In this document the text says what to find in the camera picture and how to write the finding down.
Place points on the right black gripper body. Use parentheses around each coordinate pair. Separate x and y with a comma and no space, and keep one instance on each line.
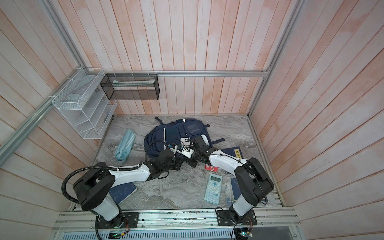
(195,158)

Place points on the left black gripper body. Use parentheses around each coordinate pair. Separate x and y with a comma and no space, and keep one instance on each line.
(175,164)

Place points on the navy blue student backpack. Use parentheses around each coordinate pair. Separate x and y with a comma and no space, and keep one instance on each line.
(172,133)

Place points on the blue notebook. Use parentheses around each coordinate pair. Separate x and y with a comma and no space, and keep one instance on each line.
(237,191)
(234,152)
(122,192)

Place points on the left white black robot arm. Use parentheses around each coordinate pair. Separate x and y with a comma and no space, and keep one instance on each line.
(93,188)

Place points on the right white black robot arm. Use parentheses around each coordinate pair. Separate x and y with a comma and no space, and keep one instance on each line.
(254,182)

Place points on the red small booklet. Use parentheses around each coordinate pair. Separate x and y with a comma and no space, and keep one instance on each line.
(211,168)

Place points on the light blue calculator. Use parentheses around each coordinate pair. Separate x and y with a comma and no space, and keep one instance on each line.
(213,190)

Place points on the light teal pencil pouch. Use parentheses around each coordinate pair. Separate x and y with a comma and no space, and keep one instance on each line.
(125,146)

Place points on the clear plastic ruler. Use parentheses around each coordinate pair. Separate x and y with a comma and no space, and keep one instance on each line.
(229,195)

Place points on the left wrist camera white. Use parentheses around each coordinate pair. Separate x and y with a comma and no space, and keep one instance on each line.
(182,150)

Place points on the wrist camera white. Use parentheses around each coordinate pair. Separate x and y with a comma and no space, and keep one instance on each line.
(186,144)
(182,150)

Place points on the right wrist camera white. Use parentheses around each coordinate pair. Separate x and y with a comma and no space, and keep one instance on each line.
(186,144)

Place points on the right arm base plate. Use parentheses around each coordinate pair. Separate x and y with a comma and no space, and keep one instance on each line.
(230,218)

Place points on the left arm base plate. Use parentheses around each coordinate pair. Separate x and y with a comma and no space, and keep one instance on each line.
(121,221)

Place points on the black mesh wall basket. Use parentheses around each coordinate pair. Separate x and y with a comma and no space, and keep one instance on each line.
(131,87)

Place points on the aluminium front rail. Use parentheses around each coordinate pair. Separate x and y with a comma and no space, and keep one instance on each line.
(188,224)

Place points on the white wire mesh shelf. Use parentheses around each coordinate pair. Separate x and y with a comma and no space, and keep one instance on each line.
(85,105)

